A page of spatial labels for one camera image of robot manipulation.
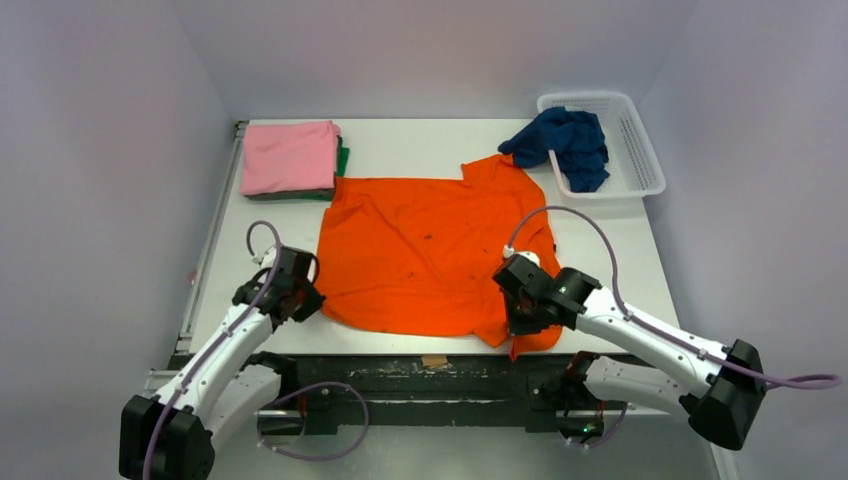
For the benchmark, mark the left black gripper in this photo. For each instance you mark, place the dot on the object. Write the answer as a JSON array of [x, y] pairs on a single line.
[[313, 302]]

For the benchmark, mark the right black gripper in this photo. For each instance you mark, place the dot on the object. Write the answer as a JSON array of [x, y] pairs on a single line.
[[520, 316]]

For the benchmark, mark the orange t shirt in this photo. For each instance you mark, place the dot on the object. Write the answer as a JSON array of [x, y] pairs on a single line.
[[417, 256]]

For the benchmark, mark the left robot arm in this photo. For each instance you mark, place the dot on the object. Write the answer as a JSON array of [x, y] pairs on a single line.
[[176, 432]]

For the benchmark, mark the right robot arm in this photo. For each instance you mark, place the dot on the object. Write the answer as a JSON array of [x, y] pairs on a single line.
[[715, 388]]

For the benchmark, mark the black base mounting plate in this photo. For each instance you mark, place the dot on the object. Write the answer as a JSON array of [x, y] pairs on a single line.
[[469, 391]]

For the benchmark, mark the brown tape piece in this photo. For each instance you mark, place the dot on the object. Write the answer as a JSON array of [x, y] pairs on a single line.
[[434, 362]]

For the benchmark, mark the folded pink t shirt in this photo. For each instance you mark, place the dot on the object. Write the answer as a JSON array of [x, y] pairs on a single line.
[[287, 158]]

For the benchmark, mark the folded green t shirt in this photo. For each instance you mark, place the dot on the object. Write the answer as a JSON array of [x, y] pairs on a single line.
[[322, 194]]

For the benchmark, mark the white plastic basket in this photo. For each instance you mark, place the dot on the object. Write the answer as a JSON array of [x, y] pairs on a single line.
[[634, 170]]

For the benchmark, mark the blue t shirt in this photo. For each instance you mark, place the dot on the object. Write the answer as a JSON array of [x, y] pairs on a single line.
[[575, 138]]

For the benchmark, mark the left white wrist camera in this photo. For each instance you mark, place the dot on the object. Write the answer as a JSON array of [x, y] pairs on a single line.
[[267, 257]]

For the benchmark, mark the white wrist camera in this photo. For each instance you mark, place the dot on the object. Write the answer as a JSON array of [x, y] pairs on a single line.
[[267, 257], [509, 253]]

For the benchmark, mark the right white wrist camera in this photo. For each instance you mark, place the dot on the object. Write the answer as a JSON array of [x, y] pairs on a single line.
[[509, 253]]

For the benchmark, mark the aluminium table frame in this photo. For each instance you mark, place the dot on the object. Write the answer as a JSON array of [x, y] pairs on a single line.
[[193, 221]]

